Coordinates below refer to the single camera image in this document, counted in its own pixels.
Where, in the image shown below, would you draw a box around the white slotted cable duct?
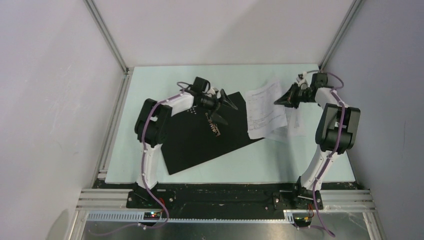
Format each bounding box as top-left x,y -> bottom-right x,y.
86,210 -> 294,224

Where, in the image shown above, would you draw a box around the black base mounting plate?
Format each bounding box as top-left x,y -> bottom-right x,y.
126,183 -> 324,220

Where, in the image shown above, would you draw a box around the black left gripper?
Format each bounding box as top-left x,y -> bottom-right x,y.
198,89 -> 236,124

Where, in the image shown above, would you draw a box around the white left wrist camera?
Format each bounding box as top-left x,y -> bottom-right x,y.
206,87 -> 221,99

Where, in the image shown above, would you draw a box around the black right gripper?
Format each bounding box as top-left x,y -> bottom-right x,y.
273,82 -> 314,109

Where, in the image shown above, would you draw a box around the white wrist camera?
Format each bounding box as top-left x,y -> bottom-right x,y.
296,73 -> 309,89
206,87 -> 221,99

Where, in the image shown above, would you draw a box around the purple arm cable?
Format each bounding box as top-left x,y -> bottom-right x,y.
298,70 -> 345,237
88,81 -> 213,237

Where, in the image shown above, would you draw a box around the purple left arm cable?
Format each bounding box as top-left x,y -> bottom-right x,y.
88,81 -> 213,237

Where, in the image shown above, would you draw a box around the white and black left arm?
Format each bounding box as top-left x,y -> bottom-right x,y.
134,76 -> 238,208

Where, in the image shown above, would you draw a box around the red folder with black inside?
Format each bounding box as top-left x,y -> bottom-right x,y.
161,92 -> 255,175

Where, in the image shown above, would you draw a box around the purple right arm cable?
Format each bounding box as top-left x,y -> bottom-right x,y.
298,70 -> 345,237

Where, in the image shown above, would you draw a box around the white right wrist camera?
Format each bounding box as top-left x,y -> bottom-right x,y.
296,73 -> 309,89

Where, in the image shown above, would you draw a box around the printed paper sheet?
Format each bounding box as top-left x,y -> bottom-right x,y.
244,79 -> 288,140

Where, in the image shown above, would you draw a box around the aluminium frame rail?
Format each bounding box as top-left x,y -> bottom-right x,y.
83,0 -> 129,74

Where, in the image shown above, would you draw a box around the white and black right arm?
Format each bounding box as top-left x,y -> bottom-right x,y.
274,70 -> 361,209

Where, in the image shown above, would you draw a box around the lower printed paper sheets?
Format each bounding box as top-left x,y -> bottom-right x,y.
265,107 -> 306,143

